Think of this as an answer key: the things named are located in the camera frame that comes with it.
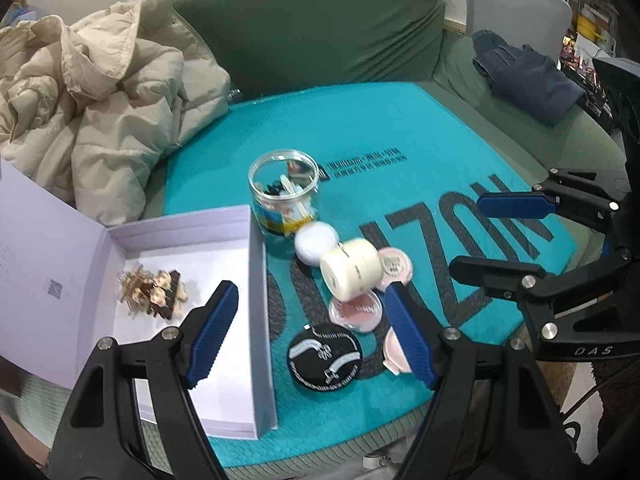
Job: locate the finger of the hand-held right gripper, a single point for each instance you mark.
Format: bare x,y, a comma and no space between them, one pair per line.
495,272
515,204

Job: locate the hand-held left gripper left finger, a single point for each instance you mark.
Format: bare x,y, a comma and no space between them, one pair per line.
210,332

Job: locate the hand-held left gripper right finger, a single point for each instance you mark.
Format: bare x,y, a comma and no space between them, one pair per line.
407,335

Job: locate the pale pink compact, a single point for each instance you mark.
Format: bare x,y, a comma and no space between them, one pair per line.
392,352

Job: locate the clear blush compact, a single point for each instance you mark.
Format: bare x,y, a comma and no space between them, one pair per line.
357,312

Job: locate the pink labelled compact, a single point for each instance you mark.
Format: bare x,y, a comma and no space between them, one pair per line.
396,262

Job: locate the black round cushion compact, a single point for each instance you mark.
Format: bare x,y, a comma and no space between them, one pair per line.
325,360

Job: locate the cream cap cosmetic jar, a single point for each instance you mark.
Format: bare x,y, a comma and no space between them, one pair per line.
350,270

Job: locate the lavender gift box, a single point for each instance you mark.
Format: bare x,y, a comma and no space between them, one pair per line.
60,240

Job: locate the brown bear hair clip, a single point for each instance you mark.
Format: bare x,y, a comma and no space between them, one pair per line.
152,292

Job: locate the dark blue folded clothes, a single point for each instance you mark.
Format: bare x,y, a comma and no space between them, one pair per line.
530,75

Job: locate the white round compact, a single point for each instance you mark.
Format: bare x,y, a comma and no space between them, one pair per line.
312,245

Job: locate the teal printed mat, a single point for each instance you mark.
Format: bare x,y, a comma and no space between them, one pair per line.
400,125

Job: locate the clear glass jar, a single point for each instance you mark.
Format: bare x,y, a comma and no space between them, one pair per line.
282,195

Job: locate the yellow container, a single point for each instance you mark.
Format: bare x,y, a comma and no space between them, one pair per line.
592,27

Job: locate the light grey pillow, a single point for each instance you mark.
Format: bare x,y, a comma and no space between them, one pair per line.
510,5

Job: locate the beige down jacket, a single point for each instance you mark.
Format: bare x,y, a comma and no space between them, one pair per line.
115,110

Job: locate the green sofa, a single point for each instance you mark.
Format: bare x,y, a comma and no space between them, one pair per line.
310,35

